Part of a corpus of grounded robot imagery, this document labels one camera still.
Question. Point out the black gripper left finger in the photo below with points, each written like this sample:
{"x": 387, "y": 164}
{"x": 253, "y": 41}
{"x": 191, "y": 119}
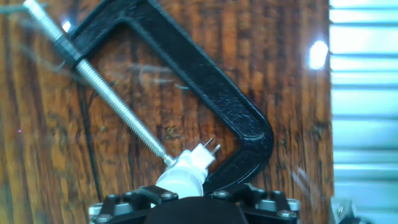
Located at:
{"x": 133, "y": 200}

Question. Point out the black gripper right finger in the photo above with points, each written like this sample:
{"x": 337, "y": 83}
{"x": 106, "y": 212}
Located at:
{"x": 261, "y": 200}

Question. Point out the white plug-in lamp socket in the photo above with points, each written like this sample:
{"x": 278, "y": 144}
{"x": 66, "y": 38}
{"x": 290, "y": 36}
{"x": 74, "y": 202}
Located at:
{"x": 196, "y": 158}

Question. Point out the brown wooden board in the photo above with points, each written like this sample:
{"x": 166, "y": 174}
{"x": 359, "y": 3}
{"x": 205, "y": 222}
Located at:
{"x": 46, "y": 124}

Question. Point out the black C-clamp with steel screw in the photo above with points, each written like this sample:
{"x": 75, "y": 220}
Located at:
{"x": 217, "y": 90}

